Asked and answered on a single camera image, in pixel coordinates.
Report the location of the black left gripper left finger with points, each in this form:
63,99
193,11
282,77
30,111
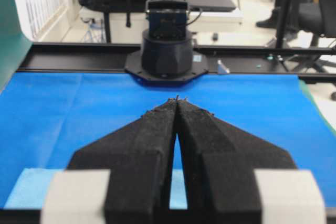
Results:
123,177

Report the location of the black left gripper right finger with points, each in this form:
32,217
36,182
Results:
232,176

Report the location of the light blue towel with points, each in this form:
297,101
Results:
34,184

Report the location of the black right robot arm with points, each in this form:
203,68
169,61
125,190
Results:
167,44

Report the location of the dark blue table cloth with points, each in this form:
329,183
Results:
45,117

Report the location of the green backdrop sheet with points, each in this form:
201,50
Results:
14,44

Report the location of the black office chair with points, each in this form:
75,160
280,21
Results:
317,18

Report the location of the black table edge rail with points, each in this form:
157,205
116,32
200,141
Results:
114,58

